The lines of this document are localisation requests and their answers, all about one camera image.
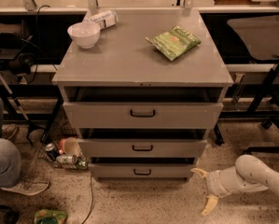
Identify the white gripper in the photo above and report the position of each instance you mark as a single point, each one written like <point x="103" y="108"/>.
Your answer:
<point x="215" y="183"/>

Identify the grey bottom drawer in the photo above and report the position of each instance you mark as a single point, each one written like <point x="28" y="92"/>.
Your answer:
<point x="153" y="168"/>

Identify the grey drawer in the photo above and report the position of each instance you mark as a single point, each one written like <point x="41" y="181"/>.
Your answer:
<point x="144" y="108"/>
<point x="153" y="168"/>
<point x="142" y="143"/>

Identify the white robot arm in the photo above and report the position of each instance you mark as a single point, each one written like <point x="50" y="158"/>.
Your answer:
<point x="248" y="174"/>

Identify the grey drawer cabinet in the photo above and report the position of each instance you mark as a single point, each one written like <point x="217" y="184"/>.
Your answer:
<point x="123" y="58"/>

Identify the grey middle drawer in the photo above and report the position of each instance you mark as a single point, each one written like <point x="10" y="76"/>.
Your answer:
<point x="142" y="143"/>

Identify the grey top drawer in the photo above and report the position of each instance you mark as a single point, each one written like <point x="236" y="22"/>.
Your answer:
<point x="144" y="108"/>

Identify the green soda can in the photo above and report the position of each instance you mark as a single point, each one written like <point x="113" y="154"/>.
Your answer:
<point x="66" y="159"/>

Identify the orange plastic cup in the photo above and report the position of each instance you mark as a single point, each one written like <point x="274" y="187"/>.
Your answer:
<point x="70" y="146"/>

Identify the dark soda can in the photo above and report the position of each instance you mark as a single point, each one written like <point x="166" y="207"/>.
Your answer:
<point x="52" y="151"/>

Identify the green snack bag on floor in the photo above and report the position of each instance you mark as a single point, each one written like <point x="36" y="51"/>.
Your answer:
<point x="46" y="216"/>

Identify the white sneaker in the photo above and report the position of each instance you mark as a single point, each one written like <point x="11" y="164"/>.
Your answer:
<point x="28" y="188"/>

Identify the white bowl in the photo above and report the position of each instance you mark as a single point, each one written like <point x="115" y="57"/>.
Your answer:
<point x="84" y="34"/>

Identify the person leg in jeans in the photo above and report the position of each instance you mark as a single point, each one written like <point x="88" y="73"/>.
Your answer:
<point x="10" y="164"/>

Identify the wire basket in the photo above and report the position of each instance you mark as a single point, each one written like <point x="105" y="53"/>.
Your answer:
<point x="59" y="130"/>

